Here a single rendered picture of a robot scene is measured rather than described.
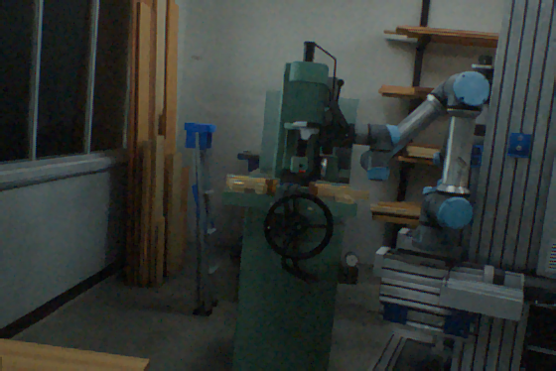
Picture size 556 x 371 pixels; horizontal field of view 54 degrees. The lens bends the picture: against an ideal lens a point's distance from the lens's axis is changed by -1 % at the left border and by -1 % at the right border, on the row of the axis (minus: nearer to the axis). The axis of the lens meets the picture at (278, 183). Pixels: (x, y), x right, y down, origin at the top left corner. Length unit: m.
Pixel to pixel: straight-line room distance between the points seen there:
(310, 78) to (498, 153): 0.86
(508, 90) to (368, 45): 2.83
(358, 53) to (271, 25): 0.81
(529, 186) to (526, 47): 0.52
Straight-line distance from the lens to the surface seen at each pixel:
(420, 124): 2.03
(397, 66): 4.93
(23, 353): 1.72
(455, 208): 1.93
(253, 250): 2.46
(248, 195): 2.41
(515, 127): 2.22
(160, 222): 3.79
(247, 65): 5.00
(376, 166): 1.87
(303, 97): 2.48
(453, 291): 1.99
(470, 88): 1.92
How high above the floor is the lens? 1.25
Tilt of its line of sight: 7 degrees down
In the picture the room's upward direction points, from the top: 6 degrees clockwise
